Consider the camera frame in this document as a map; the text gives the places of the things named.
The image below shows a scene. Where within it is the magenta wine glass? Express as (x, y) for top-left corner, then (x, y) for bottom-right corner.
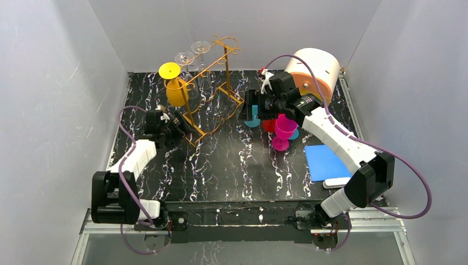
(272, 114), (297, 151)

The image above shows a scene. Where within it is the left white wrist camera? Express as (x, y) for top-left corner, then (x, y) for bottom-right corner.
(156, 105), (170, 123)

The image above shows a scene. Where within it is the clear wine glass left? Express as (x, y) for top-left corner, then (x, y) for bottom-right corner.
(175, 51), (199, 99)

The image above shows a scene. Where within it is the gold wire wine glass rack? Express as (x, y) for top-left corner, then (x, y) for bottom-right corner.
(176, 35), (244, 147)

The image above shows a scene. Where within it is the clear wine glass right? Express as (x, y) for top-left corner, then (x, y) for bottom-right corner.
(191, 40), (211, 90)

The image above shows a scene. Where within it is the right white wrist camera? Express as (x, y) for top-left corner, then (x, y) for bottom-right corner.
(259, 68), (274, 94)

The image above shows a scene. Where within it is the teal blue wine glass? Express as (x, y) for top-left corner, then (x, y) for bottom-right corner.
(289, 128), (299, 140)

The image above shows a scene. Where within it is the light blue wine glass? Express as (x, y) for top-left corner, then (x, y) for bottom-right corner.
(244, 105), (260, 128)

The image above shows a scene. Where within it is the blue flat board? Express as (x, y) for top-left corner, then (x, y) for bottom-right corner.
(304, 145), (352, 182)

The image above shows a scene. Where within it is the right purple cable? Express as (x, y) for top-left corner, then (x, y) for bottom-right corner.
(260, 54), (433, 253)

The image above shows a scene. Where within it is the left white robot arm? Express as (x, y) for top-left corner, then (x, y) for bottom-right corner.
(91, 106), (192, 227)

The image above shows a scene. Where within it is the yellow wine glass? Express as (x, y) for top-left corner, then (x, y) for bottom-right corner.
(158, 62), (188, 107)

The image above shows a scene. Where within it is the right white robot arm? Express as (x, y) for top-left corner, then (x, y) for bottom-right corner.
(238, 71), (395, 225)

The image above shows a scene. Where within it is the small white bar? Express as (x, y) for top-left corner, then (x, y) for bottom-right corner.
(322, 177), (351, 189)

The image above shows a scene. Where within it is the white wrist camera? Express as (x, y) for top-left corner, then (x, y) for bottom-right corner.
(156, 105), (170, 123)
(259, 68), (274, 94)

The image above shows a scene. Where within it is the round pastel drawer cabinet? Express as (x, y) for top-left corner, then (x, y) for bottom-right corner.
(285, 48), (340, 103)

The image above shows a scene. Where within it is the clear wine glass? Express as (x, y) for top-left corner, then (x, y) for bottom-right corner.
(191, 40), (211, 90)
(175, 51), (199, 99)

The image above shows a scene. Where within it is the red wine glass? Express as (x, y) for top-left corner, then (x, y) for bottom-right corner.
(262, 119), (276, 133)

